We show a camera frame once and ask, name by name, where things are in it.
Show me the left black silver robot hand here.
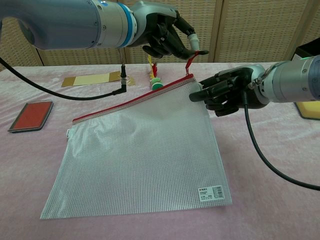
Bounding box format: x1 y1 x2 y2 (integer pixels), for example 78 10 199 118
129 1 210 60

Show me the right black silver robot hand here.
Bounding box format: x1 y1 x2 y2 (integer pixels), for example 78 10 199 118
189 64 270 118

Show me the clear mesh zipper pouch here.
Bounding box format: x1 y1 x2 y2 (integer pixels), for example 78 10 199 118
39 50 233 220

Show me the feather shuttlecock green base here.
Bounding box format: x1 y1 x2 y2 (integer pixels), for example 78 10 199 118
147 56 165 90

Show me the woven folding screen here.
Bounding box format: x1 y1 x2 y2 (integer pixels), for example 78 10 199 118
0 0 320 67

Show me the pink tablecloth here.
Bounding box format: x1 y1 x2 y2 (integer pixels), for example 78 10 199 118
0 61 320 240

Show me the yellow sponge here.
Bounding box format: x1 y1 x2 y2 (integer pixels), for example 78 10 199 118
294 101 320 121

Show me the gold bookmark with tassel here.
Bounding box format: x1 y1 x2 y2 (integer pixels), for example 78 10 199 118
61 71 136 88

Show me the black cardboard box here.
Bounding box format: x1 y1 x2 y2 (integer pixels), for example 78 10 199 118
292 37 320 61

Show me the red ink pad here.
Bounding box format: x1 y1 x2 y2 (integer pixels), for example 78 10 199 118
7 99 54 134

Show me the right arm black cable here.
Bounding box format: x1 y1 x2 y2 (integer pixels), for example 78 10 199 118
243 91 320 191

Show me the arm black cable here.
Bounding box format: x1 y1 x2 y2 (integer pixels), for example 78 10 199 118
0 48 128 100
243 91 320 191

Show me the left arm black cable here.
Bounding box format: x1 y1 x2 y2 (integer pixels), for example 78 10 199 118
0 48 128 100

